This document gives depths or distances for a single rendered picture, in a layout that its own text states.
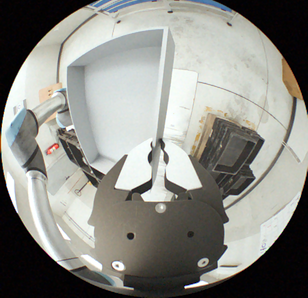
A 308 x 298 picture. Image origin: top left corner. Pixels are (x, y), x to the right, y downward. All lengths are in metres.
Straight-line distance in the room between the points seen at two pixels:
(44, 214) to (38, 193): 0.06
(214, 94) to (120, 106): 1.17
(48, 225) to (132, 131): 0.28
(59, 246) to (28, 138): 0.28
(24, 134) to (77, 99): 0.21
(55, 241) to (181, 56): 1.47
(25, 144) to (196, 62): 1.41
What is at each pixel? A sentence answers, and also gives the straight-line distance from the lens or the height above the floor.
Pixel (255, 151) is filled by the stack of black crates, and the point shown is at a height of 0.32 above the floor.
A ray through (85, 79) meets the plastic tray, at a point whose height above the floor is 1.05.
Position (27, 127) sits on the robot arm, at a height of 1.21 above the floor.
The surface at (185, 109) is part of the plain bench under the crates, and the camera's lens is 0.49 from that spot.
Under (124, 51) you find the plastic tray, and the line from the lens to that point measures 0.18.
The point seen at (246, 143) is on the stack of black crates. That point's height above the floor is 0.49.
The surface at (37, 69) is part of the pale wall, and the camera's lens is 3.84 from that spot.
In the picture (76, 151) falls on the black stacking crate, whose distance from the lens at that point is 1.13.
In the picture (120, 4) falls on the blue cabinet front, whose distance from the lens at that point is 1.70.
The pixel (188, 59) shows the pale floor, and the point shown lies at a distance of 1.27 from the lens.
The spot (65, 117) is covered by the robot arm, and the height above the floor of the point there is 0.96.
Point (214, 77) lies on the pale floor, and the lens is 1.27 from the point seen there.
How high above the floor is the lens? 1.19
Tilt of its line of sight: 54 degrees down
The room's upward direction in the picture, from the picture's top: 151 degrees counter-clockwise
